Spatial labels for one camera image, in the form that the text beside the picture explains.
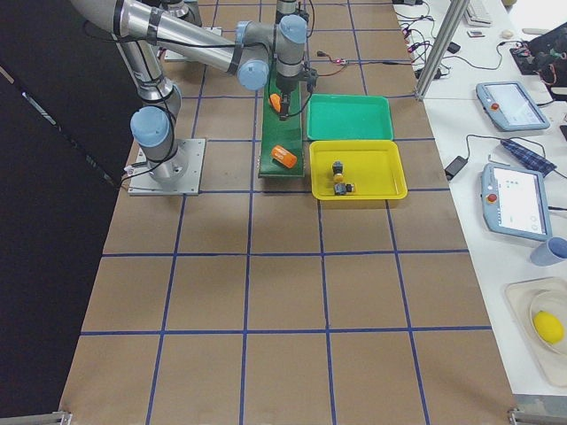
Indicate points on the beige tray with bowl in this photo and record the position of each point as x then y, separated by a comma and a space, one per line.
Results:
526, 300

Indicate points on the blue cup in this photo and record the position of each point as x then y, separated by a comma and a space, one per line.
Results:
551, 252

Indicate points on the black power adapter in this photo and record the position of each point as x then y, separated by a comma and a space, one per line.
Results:
454, 167

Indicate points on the blue checkered cloth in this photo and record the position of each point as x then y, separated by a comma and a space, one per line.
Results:
529, 159

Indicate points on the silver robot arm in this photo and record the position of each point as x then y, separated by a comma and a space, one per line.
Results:
270, 58
290, 7

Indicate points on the aluminium frame post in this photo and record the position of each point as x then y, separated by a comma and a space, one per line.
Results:
449, 24

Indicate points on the plain orange cylinder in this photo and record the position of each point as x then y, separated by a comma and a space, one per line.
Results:
274, 100

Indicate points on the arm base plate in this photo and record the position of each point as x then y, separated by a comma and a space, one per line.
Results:
178, 176

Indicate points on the yellow plastic tray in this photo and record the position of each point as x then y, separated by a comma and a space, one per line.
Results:
373, 166

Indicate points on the teach pendant near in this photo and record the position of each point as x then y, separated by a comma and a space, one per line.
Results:
514, 202

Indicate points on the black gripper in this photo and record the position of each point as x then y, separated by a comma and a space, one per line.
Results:
284, 84

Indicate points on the orange cylinder with 4680 label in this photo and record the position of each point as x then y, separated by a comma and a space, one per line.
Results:
283, 156

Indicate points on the teach pendant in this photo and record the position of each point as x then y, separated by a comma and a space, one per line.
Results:
514, 202
509, 106

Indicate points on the green conveyor belt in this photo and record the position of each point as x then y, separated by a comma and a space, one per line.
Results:
286, 133

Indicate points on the teach pendant far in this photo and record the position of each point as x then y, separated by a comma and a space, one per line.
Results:
509, 106

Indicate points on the green plastic tray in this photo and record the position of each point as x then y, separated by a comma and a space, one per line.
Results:
348, 117

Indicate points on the yellow lemon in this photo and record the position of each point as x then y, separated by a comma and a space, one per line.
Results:
548, 327

